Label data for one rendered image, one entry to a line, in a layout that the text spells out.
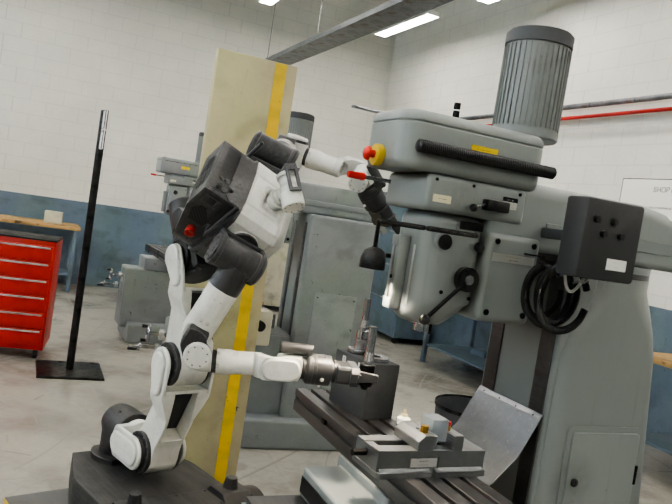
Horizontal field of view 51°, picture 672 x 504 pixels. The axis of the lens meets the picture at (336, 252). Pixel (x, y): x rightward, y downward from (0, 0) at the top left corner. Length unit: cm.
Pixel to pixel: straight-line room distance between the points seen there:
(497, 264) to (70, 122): 919
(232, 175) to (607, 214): 102
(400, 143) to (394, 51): 1042
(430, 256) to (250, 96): 191
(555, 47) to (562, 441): 115
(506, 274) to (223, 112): 196
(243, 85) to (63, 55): 739
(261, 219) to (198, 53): 920
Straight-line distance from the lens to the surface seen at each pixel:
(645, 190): 728
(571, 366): 220
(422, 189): 192
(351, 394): 241
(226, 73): 362
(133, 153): 1085
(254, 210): 201
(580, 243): 190
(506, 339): 236
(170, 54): 1106
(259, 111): 365
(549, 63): 219
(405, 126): 189
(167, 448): 251
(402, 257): 199
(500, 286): 207
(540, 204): 214
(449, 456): 200
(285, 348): 201
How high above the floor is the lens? 158
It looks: 3 degrees down
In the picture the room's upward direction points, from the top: 9 degrees clockwise
